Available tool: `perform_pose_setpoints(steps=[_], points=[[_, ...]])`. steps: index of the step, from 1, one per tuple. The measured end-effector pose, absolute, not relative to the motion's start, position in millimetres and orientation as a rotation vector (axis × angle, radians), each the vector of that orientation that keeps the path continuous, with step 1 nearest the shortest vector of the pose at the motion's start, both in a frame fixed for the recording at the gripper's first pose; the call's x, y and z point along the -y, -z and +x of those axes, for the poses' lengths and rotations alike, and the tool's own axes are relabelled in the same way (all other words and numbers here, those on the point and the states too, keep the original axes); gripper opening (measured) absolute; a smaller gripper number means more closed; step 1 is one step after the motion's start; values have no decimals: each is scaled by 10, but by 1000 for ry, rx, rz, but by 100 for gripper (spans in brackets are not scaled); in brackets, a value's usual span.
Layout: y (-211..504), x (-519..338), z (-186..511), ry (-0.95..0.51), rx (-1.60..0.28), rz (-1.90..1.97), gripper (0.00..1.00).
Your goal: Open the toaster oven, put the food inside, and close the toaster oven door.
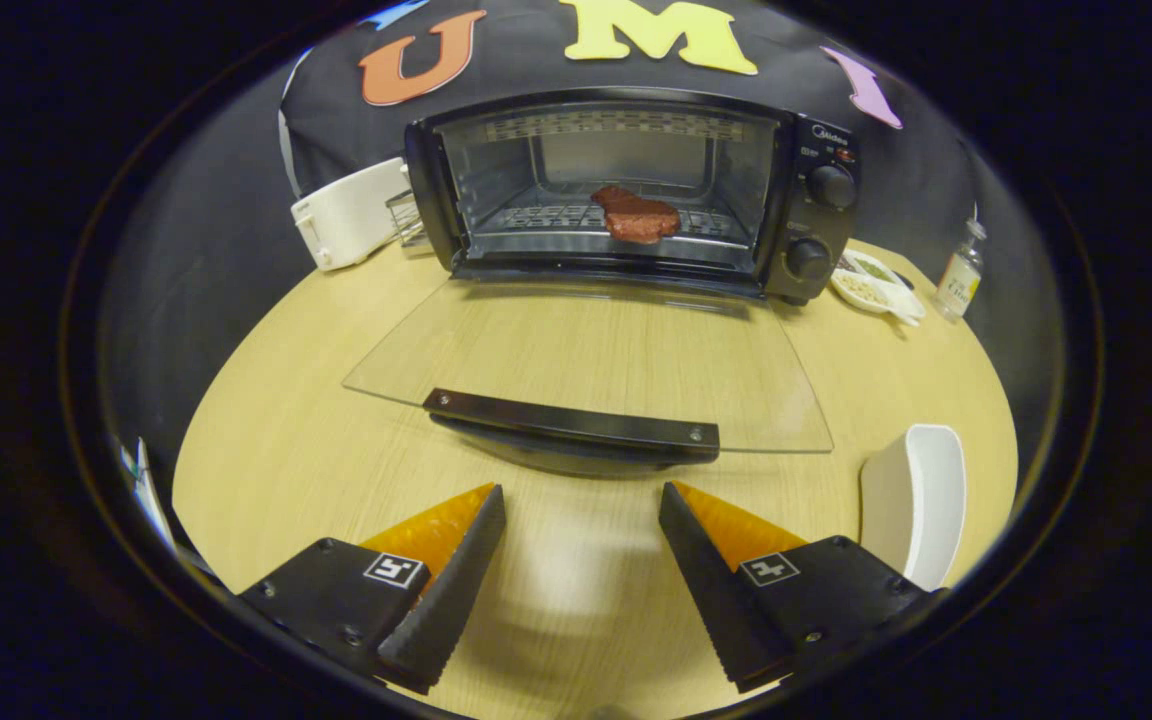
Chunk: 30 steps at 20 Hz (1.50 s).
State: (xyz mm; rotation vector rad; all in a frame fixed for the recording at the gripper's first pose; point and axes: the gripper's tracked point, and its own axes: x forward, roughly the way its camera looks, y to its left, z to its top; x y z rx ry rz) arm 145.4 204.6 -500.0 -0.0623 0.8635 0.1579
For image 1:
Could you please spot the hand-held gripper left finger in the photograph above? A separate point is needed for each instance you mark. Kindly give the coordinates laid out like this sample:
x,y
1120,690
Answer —
x,y
446,600

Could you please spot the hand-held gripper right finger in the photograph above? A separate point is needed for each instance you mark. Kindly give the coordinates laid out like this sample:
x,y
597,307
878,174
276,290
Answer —
x,y
721,600

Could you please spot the white bread toaster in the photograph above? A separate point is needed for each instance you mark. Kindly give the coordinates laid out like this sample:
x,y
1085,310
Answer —
x,y
356,210

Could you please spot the white rectangular tray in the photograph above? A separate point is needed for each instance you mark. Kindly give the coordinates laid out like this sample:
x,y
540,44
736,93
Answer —
x,y
926,500

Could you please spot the white divided dish with grains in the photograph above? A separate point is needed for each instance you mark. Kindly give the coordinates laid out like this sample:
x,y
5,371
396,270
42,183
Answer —
x,y
866,292

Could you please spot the clear plastic bottle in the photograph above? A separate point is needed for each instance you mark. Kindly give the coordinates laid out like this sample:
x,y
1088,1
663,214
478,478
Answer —
x,y
958,282

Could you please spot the brown steak piece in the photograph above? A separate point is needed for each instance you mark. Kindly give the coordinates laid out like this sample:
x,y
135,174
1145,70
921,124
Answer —
x,y
636,218

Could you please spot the black toaster oven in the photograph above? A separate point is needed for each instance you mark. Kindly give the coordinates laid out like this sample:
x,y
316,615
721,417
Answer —
x,y
796,140

